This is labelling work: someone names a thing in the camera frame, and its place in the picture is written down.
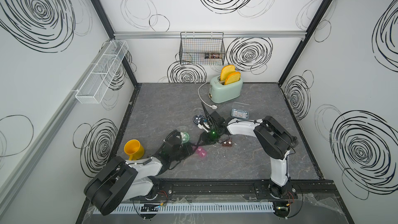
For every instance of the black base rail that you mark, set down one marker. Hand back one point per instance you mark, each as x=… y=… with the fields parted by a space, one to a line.
x=166 y=188

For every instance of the spice jars in basket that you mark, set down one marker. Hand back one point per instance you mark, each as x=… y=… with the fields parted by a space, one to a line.
x=212 y=55

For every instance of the white slotted cable duct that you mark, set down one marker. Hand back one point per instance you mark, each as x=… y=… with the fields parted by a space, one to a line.
x=195 y=208

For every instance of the front toast slice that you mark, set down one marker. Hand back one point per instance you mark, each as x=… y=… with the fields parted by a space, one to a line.
x=232 y=78

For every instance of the back toast slice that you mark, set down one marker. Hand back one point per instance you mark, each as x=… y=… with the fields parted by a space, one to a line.
x=226 y=71

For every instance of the dark red small pillbox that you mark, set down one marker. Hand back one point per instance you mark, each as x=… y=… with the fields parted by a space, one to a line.
x=227 y=143

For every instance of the toast slice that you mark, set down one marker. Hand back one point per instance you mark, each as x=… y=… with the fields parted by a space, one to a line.
x=232 y=78
x=226 y=71

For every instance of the black wire wall basket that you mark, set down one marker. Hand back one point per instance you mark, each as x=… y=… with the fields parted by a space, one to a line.
x=193 y=46

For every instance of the teal rectangular pillbox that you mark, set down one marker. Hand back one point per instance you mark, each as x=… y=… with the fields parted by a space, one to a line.
x=240 y=110

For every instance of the green round pillbox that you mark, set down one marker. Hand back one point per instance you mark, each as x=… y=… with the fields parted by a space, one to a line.
x=184 y=133

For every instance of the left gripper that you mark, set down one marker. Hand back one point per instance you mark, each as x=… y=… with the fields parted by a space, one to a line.
x=188 y=150

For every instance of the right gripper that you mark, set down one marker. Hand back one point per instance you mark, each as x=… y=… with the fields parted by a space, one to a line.
x=205 y=140

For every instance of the dark blue round pillbox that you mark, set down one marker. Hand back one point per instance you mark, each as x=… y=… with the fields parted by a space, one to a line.
x=197 y=119

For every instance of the mint green toaster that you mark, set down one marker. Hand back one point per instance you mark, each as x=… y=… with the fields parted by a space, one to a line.
x=220 y=93

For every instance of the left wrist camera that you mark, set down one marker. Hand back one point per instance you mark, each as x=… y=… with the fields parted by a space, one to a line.
x=174 y=135

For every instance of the yellow mug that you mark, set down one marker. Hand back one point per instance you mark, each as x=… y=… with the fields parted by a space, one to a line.
x=134 y=150

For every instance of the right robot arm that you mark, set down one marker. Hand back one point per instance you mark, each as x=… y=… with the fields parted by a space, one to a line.
x=275 y=140

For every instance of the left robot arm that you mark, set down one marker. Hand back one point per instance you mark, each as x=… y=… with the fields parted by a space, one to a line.
x=121 y=180

